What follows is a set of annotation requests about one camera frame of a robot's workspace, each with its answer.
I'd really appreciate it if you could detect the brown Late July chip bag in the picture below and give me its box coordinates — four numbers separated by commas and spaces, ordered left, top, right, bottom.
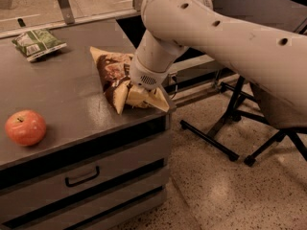
90, 47, 170, 115

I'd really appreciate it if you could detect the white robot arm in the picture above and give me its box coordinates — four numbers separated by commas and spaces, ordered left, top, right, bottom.
130, 0, 307, 128

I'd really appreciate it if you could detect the green jalapeno chip bag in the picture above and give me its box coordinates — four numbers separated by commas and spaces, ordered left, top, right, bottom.
12, 29, 67, 62

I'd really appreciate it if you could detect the black stand table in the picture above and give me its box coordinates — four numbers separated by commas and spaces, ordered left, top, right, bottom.
179, 0, 307, 163

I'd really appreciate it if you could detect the grey drawer cabinet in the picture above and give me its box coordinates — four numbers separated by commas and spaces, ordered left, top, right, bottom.
0, 20, 172, 230

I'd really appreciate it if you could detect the red apple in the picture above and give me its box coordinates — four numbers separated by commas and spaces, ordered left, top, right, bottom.
5, 110, 47, 147

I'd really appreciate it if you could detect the black office chair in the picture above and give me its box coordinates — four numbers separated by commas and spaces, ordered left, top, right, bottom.
244, 83, 307, 167

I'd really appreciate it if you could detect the black drawer handle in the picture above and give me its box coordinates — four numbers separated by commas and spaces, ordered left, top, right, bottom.
64, 166, 100, 188

